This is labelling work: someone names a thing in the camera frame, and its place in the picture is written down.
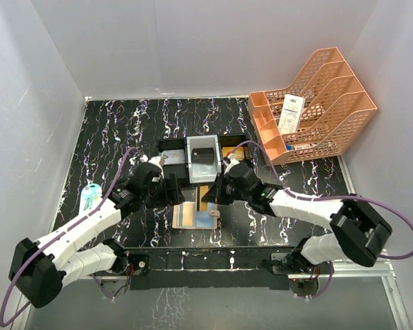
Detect beige leather card holder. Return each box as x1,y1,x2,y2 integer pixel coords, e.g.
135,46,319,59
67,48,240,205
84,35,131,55
172,201,220,230

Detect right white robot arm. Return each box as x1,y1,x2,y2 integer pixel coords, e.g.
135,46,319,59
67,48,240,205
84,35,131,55
202,162,392,273

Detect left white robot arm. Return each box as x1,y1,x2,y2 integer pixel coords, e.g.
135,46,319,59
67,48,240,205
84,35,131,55
9,157,184,308

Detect gold card in right tray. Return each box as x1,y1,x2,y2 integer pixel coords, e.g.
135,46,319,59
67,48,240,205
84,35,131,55
222,146,245,161

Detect silver card in left tray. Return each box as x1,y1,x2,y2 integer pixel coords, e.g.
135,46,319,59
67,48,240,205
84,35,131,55
162,149,185,165

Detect black card in white tray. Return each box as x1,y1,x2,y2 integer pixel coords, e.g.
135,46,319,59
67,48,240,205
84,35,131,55
191,147,215,164

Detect left black tray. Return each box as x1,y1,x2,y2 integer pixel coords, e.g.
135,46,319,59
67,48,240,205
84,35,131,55
157,138,189,185

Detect black tray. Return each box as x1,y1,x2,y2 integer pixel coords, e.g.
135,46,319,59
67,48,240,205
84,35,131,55
219,133,255,169
157,138,189,185

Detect white middle tray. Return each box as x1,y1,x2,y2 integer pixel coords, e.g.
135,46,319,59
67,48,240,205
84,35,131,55
187,135,221,184

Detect right black tray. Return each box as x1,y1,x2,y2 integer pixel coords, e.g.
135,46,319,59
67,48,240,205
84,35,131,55
219,133,255,169

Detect blue packaged item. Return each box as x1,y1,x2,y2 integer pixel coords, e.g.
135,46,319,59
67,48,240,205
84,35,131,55
78,183,102,215

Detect black front base bar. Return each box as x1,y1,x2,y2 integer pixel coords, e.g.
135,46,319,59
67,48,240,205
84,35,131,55
125,245,335,292

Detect white paper receipt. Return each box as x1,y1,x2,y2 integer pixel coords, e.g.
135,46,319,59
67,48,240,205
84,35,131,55
278,94,305,135

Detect orange plastic file organizer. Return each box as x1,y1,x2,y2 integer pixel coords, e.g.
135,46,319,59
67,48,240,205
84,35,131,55
248,47,377,165

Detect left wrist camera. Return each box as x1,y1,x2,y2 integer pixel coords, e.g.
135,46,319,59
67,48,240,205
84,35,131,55
140,155,165,174

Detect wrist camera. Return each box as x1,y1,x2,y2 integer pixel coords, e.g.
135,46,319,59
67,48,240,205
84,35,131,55
222,153,240,174
140,155,165,174

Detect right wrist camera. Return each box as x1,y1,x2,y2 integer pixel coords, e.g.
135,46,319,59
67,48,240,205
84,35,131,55
222,153,240,174

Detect aluminium frame rail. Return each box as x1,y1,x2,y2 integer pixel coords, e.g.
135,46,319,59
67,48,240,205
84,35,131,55
14,259,410,329

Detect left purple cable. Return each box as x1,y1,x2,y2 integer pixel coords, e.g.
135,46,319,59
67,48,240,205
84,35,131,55
0,146,149,327

